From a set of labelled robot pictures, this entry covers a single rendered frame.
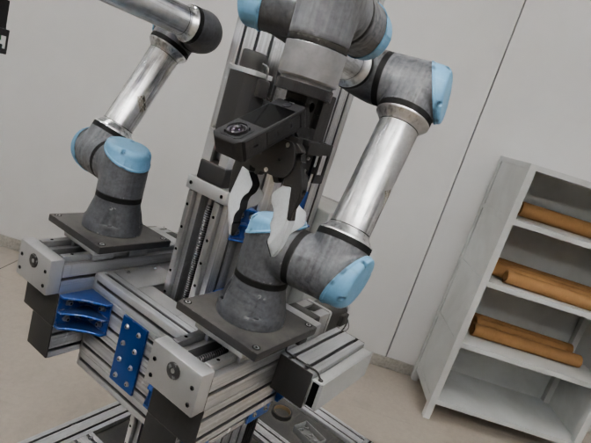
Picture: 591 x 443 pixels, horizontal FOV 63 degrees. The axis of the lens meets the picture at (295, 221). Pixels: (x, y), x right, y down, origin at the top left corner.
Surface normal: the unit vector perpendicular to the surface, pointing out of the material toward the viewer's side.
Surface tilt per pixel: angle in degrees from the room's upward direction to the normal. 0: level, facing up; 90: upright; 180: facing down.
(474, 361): 90
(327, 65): 90
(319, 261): 67
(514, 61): 90
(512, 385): 90
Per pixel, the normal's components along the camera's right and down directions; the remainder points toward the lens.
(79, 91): -0.07, 0.22
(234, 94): -0.54, 0.04
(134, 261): 0.79, 0.37
